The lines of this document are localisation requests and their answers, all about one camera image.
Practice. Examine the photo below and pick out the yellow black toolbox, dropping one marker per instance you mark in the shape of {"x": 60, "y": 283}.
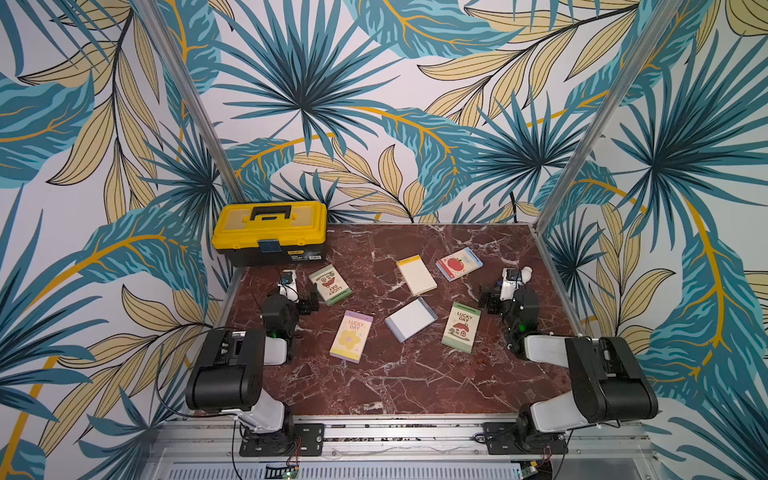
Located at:
{"x": 272, "y": 234}

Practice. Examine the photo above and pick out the green house lucky day pad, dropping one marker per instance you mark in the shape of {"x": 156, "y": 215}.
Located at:
{"x": 461, "y": 327}

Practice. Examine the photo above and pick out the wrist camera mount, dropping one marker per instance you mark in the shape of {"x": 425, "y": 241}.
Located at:
{"x": 514, "y": 278}
{"x": 288, "y": 285}

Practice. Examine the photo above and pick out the yellow top memo pad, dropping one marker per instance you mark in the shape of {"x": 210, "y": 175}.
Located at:
{"x": 416, "y": 275}

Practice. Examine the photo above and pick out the purple flower lucky day pad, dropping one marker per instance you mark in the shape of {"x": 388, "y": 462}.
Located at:
{"x": 351, "y": 337}

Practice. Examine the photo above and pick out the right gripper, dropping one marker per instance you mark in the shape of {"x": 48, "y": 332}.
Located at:
{"x": 493, "y": 301}

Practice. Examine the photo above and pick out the blue lined memo pad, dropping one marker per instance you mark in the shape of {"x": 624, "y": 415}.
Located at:
{"x": 410, "y": 319}

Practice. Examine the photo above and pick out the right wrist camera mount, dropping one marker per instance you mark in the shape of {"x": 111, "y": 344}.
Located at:
{"x": 514, "y": 278}

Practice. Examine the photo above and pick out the green red lucky memo pad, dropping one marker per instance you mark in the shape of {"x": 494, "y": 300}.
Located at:
{"x": 331, "y": 287}

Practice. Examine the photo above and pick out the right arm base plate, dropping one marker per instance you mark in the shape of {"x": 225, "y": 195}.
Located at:
{"x": 508, "y": 438}

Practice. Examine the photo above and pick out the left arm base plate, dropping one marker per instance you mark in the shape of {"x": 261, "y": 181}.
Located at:
{"x": 304, "y": 439}

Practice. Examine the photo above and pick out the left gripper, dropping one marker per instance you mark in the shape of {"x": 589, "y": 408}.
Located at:
{"x": 306, "y": 308}

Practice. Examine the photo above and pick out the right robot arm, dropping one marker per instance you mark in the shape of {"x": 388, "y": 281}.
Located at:
{"x": 607, "y": 384}

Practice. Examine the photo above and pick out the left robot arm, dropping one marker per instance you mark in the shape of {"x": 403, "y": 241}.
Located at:
{"x": 228, "y": 375}

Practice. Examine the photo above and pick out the aluminium front rail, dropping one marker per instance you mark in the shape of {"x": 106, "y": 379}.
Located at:
{"x": 419, "y": 446}

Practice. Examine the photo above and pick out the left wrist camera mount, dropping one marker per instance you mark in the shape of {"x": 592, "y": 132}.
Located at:
{"x": 288, "y": 285}

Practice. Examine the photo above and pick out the red apple memo pad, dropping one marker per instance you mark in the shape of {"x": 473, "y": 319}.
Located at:
{"x": 459, "y": 264}

